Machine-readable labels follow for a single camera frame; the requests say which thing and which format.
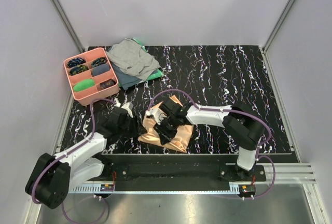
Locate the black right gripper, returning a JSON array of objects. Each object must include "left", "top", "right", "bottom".
[{"left": 154, "top": 115, "right": 179, "bottom": 146}]

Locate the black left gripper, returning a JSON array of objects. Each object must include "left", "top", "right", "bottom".
[{"left": 118, "top": 114, "right": 147, "bottom": 138}]

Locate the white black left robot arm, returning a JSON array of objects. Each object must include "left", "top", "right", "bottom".
[{"left": 25, "top": 103, "right": 145, "bottom": 209}]

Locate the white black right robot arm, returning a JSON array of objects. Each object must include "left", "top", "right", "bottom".
[{"left": 146, "top": 99, "right": 268, "bottom": 181}]

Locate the green folded cloth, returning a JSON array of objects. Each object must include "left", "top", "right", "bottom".
[{"left": 132, "top": 38, "right": 163, "bottom": 81}]

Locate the dark brown item in tray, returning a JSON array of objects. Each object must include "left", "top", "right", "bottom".
[{"left": 100, "top": 79, "right": 116, "bottom": 90}]

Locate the blue grey folded cloth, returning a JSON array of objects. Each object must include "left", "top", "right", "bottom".
[{"left": 113, "top": 64, "right": 144, "bottom": 90}]

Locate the black marbled table mat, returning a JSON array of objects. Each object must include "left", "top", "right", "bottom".
[{"left": 59, "top": 45, "right": 293, "bottom": 154}]

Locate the green item in tray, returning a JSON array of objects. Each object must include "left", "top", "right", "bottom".
[{"left": 73, "top": 78, "right": 95, "bottom": 92}]

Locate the pink compartment tray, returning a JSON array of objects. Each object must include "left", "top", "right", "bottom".
[{"left": 63, "top": 47, "right": 120, "bottom": 106}]

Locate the grey item in tray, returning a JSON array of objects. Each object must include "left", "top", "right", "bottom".
[{"left": 91, "top": 64, "right": 110, "bottom": 77}]

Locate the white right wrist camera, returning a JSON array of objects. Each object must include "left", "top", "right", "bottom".
[{"left": 146, "top": 108, "right": 167, "bottom": 125}]

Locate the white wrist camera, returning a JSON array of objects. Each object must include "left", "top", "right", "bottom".
[
  {"left": 121, "top": 102, "right": 133, "bottom": 118},
  {"left": 146, "top": 108, "right": 167, "bottom": 125}
]

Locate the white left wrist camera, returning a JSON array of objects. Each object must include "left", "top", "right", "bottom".
[{"left": 121, "top": 102, "right": 133, "bottom": 118}]

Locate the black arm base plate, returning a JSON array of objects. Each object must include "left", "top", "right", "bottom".
[{"left": 93, "top": 154, "right": 266, "bottom": 193}]

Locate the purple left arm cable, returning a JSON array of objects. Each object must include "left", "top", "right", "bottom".
[{"left": 31, "top": 98, "right": 120, "bottom": 221}]

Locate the white slotted cable duct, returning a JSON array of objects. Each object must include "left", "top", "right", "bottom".
[{"left": 69, "top": 182, "right": 251, "bottom": 194}]

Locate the aluminium frame rail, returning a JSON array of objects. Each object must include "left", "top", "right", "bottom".
[{"left": 62, "top": 162, "right": 317, "bottom": 184}]

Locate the left aluminium frame post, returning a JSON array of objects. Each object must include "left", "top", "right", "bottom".
[{"left": 50, "top": 0, "right": 85, "bottom": 52}]

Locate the aluminium frame post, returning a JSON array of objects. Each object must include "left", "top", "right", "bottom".
[
  {"left": 50, "top": 0, "right": 85, "bottom": 52},
  {"left": 262, "top": 0, "right": 297, "bottom": 52}
]

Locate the right aluminium frame post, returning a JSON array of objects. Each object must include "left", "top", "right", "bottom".
[{"left": 262, "top": 0, "right": 297, "bottom": 52}]

